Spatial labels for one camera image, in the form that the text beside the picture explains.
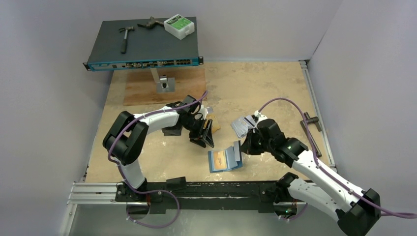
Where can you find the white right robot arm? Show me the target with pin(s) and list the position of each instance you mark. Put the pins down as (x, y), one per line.
(355, 210)

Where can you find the blue leather card holder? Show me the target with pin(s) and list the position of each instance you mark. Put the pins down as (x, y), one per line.
(232, 164)

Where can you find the brown wooden board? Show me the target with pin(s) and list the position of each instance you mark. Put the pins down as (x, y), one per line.
(141, 89)

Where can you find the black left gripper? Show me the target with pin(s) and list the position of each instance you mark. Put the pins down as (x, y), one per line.
(196, 138)

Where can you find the white green plastic box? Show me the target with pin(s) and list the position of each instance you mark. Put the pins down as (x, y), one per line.
(180, 27)

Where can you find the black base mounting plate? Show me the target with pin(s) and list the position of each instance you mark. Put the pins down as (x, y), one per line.
(261, 196)

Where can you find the black handled hammer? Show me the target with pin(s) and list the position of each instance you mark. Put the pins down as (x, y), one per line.
(126, 30)

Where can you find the single white credit card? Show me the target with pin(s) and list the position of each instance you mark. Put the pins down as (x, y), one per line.
(237, 151)

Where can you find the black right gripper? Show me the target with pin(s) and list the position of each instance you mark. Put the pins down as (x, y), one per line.
(251, 142)

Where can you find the grey metal stand bracket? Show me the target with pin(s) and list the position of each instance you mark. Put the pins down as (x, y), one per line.
(164, 84)

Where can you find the black credit card stack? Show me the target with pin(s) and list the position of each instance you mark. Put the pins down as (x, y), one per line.
(172, 131)

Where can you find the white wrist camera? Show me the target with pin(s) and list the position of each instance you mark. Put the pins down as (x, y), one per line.
(259, 116)
(206, 112)

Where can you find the dark metal clamp tool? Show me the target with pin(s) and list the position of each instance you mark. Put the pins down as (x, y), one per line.
(151, 23)

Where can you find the single orange credit card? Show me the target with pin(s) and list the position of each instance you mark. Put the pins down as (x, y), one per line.
(219, 160)

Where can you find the blue network switch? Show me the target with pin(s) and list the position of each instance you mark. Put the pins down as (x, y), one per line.
(146, 48)

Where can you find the grey metal pipe handle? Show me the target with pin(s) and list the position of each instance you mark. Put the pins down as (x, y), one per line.
(306, 124)

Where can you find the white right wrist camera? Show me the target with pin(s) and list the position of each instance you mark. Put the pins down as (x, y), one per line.
(259, 116)

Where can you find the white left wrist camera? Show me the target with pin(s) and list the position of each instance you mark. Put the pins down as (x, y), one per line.
(206, 112)

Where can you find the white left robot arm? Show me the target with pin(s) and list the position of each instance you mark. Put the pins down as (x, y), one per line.
(126, 137)

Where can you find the black block on base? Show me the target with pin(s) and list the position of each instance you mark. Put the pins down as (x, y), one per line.
(177, 183)

